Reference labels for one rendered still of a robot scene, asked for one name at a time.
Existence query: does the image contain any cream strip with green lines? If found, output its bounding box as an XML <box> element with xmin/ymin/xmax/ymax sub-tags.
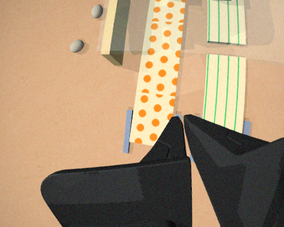
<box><xmin>203</xmin><ymin>58</ymin><xmax>246</xmax><ymax>133</ymax></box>

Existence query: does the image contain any cream strip with orange dots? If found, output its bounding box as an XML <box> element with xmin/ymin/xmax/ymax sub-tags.
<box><xmin>129</xmin><ymin>55</ymin><xmax>180</xmax><ymax>146</ymax></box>

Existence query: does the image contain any grey oval pebble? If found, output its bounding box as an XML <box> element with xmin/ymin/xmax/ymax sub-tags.
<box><xmin>69</xmin><ymin>40</ymin><xmax>84</xmax><ymax>53</ymax></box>
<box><xmin>92</xmin><ymin>4</ymin><xmax>104</xmax><ymax>18</ymax></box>

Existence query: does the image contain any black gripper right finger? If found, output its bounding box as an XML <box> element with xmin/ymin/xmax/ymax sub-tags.
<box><xmin>183</xmin><ymin>114</ymin><xmax>284</xmax><ymax>227</ymax></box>

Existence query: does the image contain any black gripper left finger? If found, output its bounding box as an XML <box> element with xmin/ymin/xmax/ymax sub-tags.
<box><xmin>40</xmin><ymin>116</ymin><xmax>192</xmax><ymax>227</ymax></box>

